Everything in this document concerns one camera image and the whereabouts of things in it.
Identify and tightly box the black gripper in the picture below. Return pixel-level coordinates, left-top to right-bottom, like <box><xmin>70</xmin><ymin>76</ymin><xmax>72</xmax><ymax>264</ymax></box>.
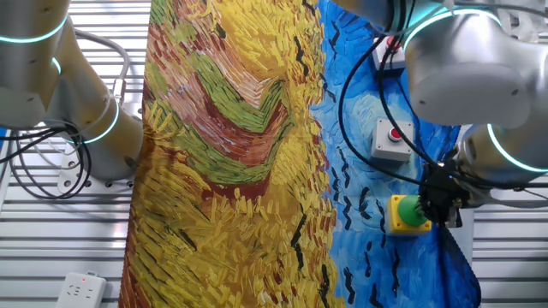
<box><xmin>417</xmin><ymin>160</ymin><xmax>470</xmax><ymax>228</ymax></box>

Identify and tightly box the yellow box green mushroom button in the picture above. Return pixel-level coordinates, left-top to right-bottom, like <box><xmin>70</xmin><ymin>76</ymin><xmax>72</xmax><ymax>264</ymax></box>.
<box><xmin>384</xmin><ymin>194</ymin><xmax>432</xmax><ymax>236</ymax></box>

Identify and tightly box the grey box red button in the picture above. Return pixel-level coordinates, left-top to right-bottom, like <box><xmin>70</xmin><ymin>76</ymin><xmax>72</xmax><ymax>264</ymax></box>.
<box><xmin>370</xmin><ymin>118</ymin><xmax>416</xmax><ymax>166</ymax></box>

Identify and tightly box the white box red mushroom button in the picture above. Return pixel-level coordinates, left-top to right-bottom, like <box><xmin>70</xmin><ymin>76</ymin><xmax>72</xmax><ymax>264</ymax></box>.
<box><xmin>371</xmin><ymin>36</ymin><xmax>407</xmax><ymax>73</ymax></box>

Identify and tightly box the Van Gogh painting tablecloth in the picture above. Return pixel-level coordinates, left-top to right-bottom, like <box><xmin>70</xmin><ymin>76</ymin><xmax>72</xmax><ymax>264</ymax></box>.
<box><xmin>117</xmin><ymin>0</ymin><xmax>483</xmax><ymax>308</ymax></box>

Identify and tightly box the crumpled white plastic bag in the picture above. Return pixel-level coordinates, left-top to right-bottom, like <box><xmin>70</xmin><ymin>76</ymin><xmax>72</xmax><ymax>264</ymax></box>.
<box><xmin>498</xmin><ymin>10</ymin><xmax>548</xmax><ymax>44</ymax></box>

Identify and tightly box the white power strip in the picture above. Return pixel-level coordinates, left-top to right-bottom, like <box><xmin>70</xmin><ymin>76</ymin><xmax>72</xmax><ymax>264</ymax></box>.
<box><xmin>55</xmin><ymin>271</ymin><xmax>107</xmax><ymax>308</ymax></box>

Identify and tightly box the black base cable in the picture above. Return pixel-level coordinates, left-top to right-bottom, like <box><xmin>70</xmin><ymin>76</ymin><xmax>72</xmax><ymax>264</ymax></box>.
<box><xmin>0</xmin><ymin>123</ymin><xmax>82</xmax><ymax>175</ymax></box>
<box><xmin>8</xmin><ymin>123</ymin><xmax>93</xmax><ymax>200</ymax></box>

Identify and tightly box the grey base hose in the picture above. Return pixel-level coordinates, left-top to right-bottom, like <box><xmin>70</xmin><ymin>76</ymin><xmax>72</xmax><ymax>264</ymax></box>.
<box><xmin>70</xmin><ymin>27</ymin><xmax>132</xmax><ymax>106</ymax></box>

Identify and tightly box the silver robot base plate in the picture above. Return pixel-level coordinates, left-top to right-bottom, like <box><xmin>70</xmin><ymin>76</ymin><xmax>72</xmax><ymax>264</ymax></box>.
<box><xmin>57</xmin><ymin>140</ymin><xmax>136</xmax><ymax>194</ymax></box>

